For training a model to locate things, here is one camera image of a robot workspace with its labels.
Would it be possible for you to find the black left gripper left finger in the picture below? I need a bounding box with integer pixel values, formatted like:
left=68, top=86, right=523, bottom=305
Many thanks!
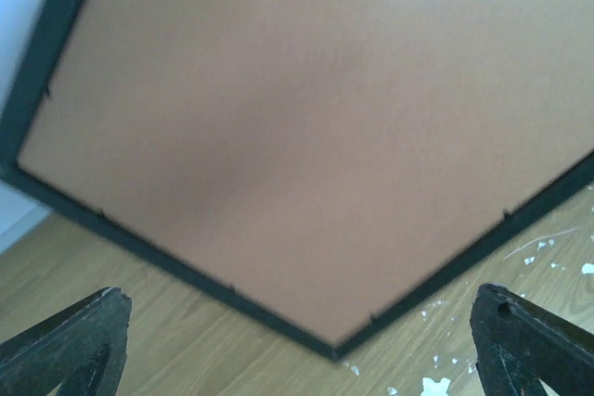
left=1, top=287, right=132, bottom=395

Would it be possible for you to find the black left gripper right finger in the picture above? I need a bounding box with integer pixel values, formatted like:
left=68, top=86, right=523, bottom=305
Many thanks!
left=470, top=283, right=593, bottom=395

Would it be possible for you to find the black picture frame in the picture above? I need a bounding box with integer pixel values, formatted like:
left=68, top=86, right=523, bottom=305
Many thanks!
left=1, top=0, right=593, bottom=362

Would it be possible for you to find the brown backing board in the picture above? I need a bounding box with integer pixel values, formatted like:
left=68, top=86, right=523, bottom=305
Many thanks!
left=18, top=0, right=593, bottom=346

